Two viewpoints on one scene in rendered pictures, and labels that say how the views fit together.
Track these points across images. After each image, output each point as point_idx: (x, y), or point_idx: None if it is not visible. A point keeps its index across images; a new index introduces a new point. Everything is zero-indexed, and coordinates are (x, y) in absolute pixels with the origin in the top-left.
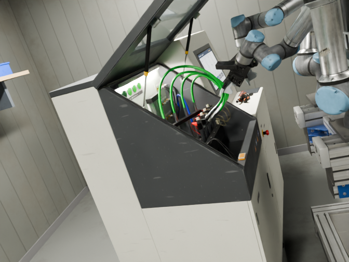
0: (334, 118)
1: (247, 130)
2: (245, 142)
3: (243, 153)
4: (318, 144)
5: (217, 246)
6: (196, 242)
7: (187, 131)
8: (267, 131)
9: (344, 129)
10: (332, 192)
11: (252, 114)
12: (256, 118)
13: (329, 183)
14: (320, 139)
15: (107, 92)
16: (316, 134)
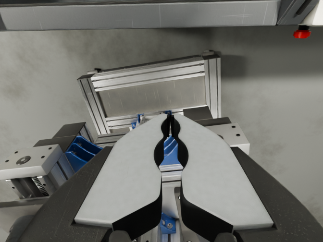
0: (171, 187)
1: (184, 6)
2: (80, 13)
3: (9, 18)
4: (8, 171)
5: None
6: None
7: None
8: (300, 35)
9: (18, 212)
10: (63, 127)
11: (315, 9)
12: (290, 24)
13: (71, 129)
14: (30, 175)
15: None
16: (176, 142)
